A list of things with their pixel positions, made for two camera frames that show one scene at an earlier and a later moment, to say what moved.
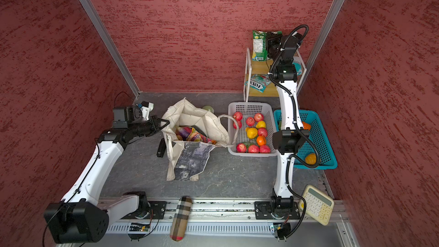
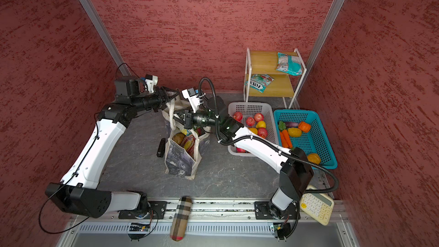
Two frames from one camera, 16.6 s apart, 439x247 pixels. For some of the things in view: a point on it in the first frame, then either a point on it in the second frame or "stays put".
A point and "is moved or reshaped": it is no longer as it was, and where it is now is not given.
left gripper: x=155 y=127 to x=163 y=98
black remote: x=162 y=148 stays put
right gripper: x=271 y=40 to x=188 y=120
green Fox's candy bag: x=259 y=82 stays put
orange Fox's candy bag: x=188 y=133 to x=188 y=143
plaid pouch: x=180 y=219 stays put
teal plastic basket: x=316 y=152 stays put
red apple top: x=258 y=116 stays put
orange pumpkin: x=306 y=126 stays put
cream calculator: x=319 y=207 stays put
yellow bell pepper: x=311 y=159 stays put
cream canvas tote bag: x=187 y=160 is moved or reshaped
